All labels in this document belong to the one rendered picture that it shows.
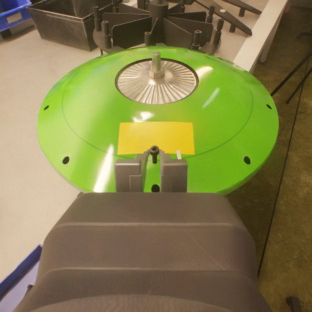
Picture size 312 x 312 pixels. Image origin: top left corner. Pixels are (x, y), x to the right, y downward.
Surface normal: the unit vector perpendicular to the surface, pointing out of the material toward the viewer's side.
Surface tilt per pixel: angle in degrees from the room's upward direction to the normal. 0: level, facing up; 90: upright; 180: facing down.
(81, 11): 87
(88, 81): 11
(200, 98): 5
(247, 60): 0
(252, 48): 0
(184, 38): 86
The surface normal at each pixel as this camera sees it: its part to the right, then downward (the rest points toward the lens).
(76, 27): -0.47, 0.73
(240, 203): -0.01, -0.63
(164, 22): -0.85, 0.37
